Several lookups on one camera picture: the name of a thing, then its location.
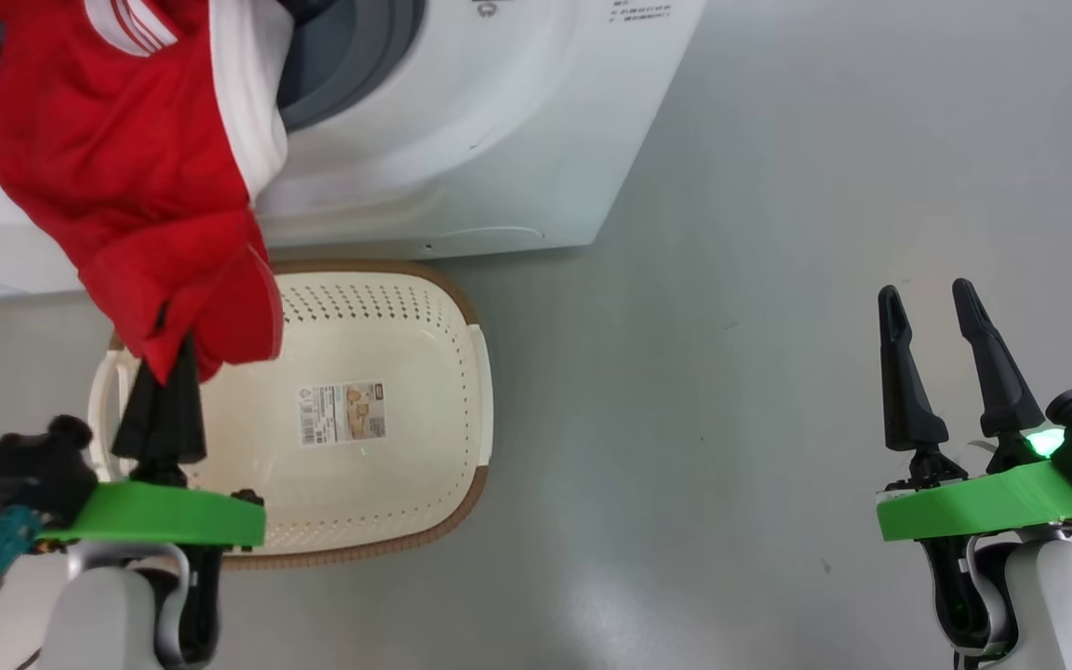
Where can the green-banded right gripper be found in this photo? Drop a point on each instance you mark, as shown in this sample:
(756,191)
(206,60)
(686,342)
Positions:
(983,507)

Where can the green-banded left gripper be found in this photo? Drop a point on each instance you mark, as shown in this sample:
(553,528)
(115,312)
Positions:
(164,514)

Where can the red garment with white trim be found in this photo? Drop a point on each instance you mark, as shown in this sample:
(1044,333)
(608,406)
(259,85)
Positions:
(108,167)

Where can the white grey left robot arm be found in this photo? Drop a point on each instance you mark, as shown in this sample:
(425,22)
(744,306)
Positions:
(99,614)

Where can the cream perforated laundry basket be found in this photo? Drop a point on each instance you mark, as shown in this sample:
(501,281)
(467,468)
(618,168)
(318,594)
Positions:
(387,484)

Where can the round washing machine filter cover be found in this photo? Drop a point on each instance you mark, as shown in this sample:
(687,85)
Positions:
(494,234)

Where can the white front-load washing machine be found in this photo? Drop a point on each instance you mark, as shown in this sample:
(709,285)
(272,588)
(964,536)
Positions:
(499,140)

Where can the paper product label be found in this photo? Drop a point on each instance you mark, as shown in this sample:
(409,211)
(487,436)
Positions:
(341,412)

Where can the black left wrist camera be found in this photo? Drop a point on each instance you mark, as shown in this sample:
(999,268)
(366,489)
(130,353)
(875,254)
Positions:
(29,475)

